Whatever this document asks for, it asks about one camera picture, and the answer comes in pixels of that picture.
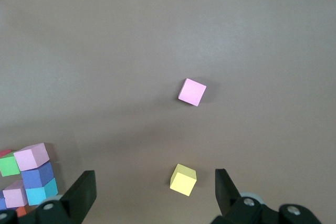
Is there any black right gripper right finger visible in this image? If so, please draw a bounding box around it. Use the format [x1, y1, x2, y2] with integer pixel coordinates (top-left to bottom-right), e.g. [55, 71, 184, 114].
[211, 168, 322, 224]

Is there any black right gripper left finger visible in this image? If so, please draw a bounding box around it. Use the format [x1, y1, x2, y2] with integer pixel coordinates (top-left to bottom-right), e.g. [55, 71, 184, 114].
[0, 170, 97, 224]

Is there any blue foam cube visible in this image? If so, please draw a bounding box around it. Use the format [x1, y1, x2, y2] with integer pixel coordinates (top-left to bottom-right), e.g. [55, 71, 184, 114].
[25, 177, 59, 207]

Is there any orange foam cube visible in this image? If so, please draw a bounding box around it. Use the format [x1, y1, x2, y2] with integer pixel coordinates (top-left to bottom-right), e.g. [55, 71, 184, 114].
[15, 206, 28, 218]

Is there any pink foam cube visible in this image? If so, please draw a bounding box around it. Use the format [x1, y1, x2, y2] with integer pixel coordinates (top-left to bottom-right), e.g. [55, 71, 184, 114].
[178, 78, 207, 108]
[2, 179, 28, 208]
[13, 142, 50, 172]

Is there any green foam cube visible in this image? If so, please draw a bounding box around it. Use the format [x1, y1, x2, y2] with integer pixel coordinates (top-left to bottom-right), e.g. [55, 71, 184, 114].
[0, 155, 21, 178]

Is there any yellow foam cube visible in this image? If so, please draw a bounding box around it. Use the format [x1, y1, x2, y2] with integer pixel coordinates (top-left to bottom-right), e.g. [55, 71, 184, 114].
[170, 163, 197, 197]

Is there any brown table mat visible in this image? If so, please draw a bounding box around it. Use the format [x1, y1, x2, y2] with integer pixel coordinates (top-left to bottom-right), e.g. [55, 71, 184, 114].
[0, 0, 336, 224]

